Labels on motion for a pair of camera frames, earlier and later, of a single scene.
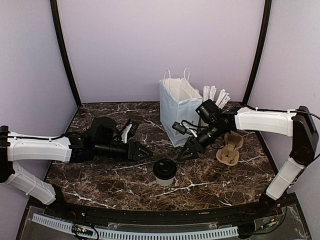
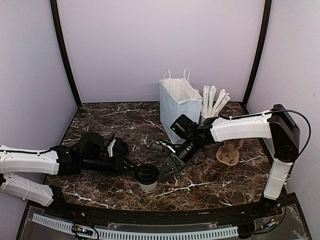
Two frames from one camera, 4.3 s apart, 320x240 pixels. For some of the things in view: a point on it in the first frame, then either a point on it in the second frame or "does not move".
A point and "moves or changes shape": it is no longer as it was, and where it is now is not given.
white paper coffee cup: (164, 183) → (148, 188)
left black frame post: (64, 49) does not move
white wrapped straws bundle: (209, 93) does not move
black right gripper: (194, 146) → (179, 163)
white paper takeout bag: (179, 100) does not move
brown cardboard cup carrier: (229, 154) does not move
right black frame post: (267, 17) does not move
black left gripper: (133, 151) → (118, 165)
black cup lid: (164, 169) moves or changes shape
